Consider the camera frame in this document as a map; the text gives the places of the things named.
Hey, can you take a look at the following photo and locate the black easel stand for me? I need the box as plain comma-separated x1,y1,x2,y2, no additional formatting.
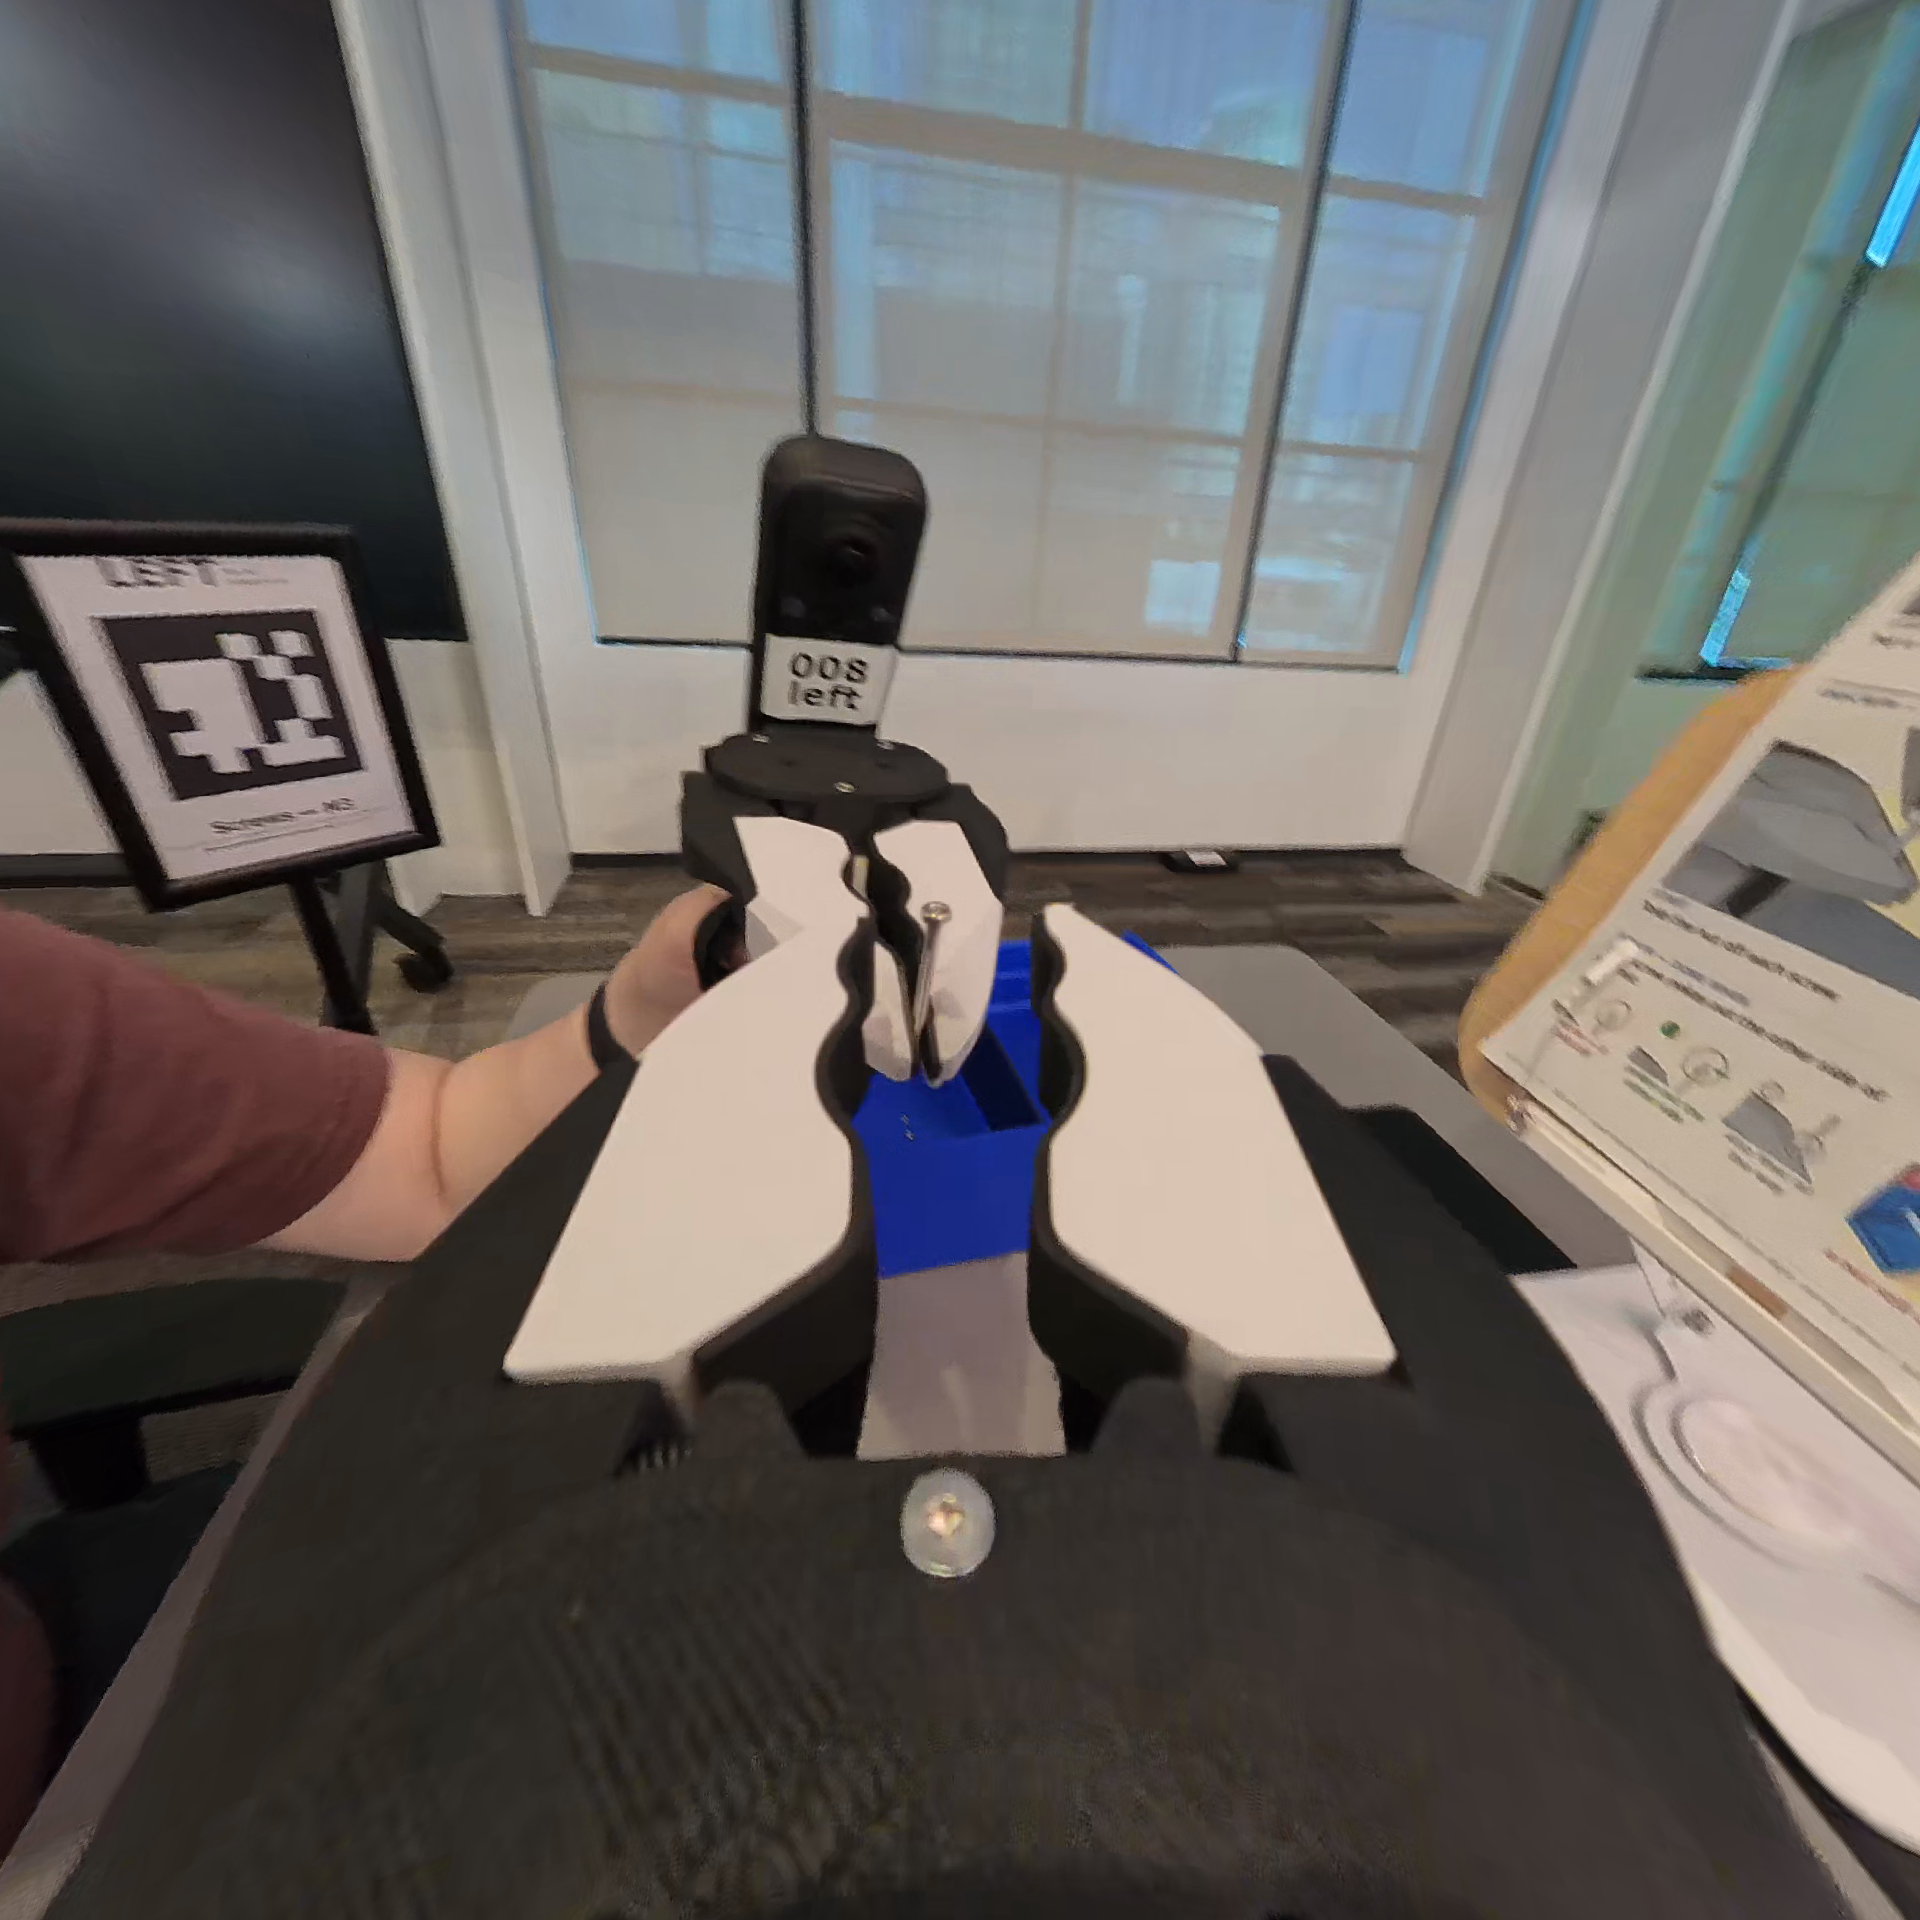
286,862,455,1039

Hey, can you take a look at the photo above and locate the black armrest desk chair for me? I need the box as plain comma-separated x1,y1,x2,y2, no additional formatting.
0,1275,354,1519

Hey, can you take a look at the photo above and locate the instruction board on stand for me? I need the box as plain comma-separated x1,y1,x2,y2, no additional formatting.
1458,669,1920,1144

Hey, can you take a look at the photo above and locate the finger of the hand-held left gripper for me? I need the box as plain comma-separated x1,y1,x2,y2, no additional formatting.
873,818,1007,1088
732,815,922,1087

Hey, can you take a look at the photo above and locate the printed instruction sheet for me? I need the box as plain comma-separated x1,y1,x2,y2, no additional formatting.
1477,557,1920,1398

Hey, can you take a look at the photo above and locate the white document stand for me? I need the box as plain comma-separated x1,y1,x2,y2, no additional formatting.
1505,1095,1920,1840

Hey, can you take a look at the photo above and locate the person in maroon shirt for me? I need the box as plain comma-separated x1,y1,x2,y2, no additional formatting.
0,907,396,1802

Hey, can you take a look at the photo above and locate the blue divided plastic bin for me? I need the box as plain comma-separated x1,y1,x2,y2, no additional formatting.
854,931,1202,1280

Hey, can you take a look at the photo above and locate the large black wall screen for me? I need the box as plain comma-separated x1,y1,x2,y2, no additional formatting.
0,0,471,646

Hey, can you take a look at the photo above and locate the wire page holder clip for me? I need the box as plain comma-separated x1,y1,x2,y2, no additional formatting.
1505,938,1652,1135

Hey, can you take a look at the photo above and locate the large paned window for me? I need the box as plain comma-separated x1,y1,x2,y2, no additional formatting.
502,0,1583,672

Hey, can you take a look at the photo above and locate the person's left forearm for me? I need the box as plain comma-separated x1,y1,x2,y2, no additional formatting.
382,998,624,1263

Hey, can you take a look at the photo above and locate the black framed marker sign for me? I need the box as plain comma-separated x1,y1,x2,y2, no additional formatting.
0,518,441,912

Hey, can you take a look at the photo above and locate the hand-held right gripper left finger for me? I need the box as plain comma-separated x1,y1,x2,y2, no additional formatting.
501,903,880,1419

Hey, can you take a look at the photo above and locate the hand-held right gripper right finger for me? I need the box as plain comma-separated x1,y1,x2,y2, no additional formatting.
1026,901,1401,1405

